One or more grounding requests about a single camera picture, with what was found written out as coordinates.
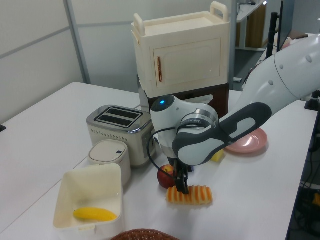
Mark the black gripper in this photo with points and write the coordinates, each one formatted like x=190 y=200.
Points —
x=181 y=168

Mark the long striped bread roll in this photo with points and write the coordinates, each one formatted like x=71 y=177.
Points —
x=200 y=196

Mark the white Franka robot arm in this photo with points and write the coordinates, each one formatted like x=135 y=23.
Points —
x=287 y=75

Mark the brown wicker basket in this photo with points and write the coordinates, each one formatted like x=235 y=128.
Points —
x=145 y=235

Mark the red apple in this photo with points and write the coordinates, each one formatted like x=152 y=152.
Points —
x=165 y=177

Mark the yellow block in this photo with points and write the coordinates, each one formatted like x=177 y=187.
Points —
x=217 y=156

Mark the small white lidded bin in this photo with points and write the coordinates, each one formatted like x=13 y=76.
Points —
x=107 y=152

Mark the silver cream toaster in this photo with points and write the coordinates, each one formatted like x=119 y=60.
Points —
x=115 y=135

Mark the pink plate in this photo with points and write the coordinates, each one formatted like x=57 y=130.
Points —
x=250 y=141

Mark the cream square plastic container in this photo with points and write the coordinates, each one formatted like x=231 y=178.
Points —
x=90 y=187

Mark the yellow banana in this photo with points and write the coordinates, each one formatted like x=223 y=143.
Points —
x=95 y=214

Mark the white shelf with wood panel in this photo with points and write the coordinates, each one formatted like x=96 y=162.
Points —
x=252 y=25

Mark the black monitor stand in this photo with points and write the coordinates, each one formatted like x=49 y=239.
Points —
x=273 y=32

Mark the black object at table edge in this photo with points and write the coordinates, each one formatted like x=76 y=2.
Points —
x=2 y=128

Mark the black monitor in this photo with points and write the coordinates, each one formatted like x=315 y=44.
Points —
x=285 y=25

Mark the brown flat box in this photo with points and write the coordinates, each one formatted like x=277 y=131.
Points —
x=298 y=35

